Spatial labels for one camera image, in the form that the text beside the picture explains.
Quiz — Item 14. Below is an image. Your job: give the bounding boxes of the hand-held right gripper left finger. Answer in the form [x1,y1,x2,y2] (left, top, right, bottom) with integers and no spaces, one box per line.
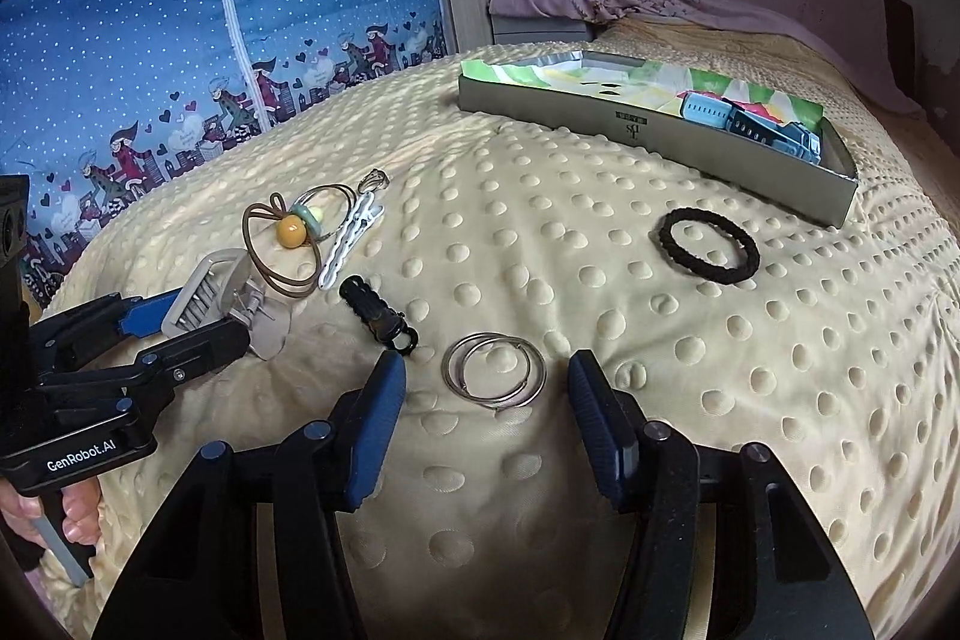
[94,351,410,640]

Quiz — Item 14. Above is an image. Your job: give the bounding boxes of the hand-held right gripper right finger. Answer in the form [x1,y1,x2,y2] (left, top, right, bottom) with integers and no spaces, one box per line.
[566,349,871,640]

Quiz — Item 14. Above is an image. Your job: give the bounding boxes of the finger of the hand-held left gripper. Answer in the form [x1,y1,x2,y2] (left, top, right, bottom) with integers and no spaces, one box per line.
[34,319,250,412]
[30,287,188,371]

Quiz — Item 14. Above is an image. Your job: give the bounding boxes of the beige hair claw clip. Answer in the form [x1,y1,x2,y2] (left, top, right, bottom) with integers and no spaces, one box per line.
[161,246,293,362]

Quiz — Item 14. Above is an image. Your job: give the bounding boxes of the black hair tie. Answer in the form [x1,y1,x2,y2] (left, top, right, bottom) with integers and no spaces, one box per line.
[658,207,761,278]

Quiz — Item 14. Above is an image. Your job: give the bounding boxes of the grey cardboard box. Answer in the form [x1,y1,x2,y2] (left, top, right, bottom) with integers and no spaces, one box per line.
[457,49,858,229]

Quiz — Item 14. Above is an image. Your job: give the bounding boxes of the person's left hand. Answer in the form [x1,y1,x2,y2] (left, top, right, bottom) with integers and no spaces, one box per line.
[0,479,104,547]

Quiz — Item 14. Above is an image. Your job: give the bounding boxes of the silver hoop earring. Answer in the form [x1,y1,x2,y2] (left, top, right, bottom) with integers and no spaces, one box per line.
[441,332,527,398]
[457,340,548,414]

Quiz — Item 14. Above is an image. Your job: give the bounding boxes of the black hair clip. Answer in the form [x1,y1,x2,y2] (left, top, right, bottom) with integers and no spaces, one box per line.
[339,276,419,356]

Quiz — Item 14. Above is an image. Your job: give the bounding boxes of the white hair clip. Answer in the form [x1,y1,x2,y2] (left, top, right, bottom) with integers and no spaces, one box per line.
[319,194,387,291]

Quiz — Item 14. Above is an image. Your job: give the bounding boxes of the yellow dotted blanket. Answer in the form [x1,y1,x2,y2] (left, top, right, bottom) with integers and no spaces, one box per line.
[37,17,960,640]

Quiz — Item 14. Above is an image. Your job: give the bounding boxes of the blue dotted printed quilt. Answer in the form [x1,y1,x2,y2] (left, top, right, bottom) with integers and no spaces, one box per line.
[0,0,451,311]

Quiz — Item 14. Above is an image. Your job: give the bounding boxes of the colourful painted paper sheet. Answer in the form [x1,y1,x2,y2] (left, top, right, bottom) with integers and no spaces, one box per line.
[461,55,826,125]

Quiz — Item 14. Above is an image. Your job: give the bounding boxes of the grey board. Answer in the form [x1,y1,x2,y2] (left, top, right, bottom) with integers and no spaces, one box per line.
[490,12,595,43]

